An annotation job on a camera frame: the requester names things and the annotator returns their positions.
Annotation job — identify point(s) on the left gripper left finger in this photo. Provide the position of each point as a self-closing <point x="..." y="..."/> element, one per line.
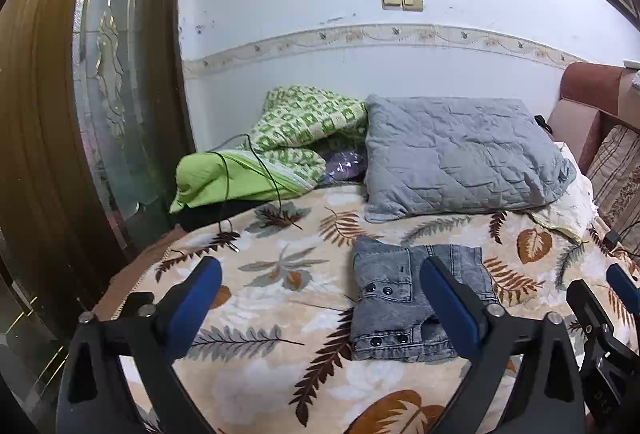
<point x="94" y="395"/>

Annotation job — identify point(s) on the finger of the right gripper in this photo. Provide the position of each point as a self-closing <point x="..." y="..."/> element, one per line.
<point x="623" y="286"/>
<point x="610" y="370"/>

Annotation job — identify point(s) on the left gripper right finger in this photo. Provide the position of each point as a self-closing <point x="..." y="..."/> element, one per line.
<point x="546" y="396"/>

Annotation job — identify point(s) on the grey blue denim pants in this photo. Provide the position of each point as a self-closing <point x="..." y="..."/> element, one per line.
<point x="393" y="319"/>

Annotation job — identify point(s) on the black power adapter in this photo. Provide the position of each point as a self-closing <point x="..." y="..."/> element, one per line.
<point x="611" y="240"/>

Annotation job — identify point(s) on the white fuzzy blanket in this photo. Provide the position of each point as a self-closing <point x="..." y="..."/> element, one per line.
<point x="571" y="214"/>

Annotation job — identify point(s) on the striped brown pillow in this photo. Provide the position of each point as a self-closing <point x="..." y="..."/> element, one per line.
<point x="614" y="174"/>

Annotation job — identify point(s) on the beige leaf pattern bedspread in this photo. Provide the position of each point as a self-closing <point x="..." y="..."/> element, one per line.
<point x="273" y="354"/>

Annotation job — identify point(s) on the green patterned quilt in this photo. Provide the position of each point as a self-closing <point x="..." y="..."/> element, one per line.
<point x="279" y="158"/>

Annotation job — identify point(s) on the wooden door with glass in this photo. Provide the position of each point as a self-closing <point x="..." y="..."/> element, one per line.
<point x="93" y="124"/>

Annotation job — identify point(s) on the grey quilted pillow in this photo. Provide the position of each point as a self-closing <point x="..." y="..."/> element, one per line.
<point x="453" y="155"/>

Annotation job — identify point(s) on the purple patterned cloth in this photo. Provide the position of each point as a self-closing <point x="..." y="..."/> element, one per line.
<point x="344" y="165"/>

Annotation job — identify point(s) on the beige wall switch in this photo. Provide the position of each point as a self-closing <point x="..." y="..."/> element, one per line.
<point x="405" y="5"/>

